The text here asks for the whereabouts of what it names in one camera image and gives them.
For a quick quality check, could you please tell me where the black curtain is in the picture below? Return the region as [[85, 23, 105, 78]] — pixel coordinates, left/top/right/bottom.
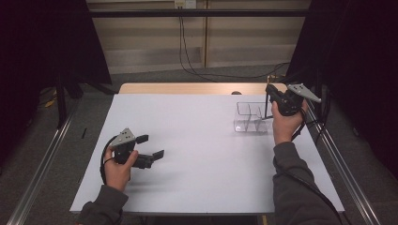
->
[[284, 0, 398, 181], [0, 0, 113, 168]]

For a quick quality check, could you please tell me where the left hand-held gripper cable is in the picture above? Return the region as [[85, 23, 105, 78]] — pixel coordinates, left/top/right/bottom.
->
[[99, 134, 120, 187]]

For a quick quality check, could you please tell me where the black stand post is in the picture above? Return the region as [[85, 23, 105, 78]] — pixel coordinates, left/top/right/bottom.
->
[[55, 73, 69, 129], [314, 67, 324, 119]]

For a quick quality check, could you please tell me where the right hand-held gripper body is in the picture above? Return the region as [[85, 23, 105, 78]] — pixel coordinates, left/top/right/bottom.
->
[[271, 82, 322, 116]]

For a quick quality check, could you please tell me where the white table board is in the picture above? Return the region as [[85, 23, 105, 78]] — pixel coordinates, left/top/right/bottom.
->
[[69, 93, 345, 216]]

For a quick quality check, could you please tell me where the clear acrylic organizer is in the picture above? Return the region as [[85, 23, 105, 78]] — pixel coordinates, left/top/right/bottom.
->
[[233, 101, 274, 133]]

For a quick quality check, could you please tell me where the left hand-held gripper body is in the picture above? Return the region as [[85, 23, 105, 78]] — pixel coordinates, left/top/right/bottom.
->
[[109, 127, 154, 170]]

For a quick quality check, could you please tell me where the black horizontal frame bar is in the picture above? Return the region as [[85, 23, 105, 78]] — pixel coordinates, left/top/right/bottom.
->
[[88, 8, 311, 19]]

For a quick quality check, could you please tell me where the black wall cable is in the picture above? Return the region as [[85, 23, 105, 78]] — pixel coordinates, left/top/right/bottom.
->
[[178, 16, 219, 83], [180, 16, 290, 80]]

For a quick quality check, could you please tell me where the wooden table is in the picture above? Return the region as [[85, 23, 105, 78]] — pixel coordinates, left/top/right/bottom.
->
[[118, 82, 290, 96]]

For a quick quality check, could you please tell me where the person's right hand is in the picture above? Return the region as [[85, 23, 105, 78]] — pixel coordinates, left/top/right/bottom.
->
[[270, 99, 309, 145]]

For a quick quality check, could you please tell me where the right hand-held gripper cable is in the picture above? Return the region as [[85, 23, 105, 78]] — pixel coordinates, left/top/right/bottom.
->
[[274, 107, 346, 225]]

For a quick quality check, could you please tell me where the yellow floor tape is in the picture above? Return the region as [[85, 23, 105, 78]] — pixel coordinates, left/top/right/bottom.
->
[[43, 97, 58, 109]]

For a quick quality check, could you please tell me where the aluminium floor rail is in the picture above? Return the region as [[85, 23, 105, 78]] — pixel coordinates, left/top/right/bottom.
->
[[304, 99, 382, 225], [6, 98, 83, 225]]

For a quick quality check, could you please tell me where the hand-held gripper cable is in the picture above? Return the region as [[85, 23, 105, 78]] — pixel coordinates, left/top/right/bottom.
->
[[99, 134, 120, 187], [274, 107, 346, 225]]

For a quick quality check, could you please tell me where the white wall outlet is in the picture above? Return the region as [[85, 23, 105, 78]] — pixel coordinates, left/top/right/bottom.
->
[[174, 0, 197, 9]]

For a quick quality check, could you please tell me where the person's left hand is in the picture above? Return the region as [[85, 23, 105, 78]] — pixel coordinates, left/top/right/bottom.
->
[[103, 146, 139, 192]]

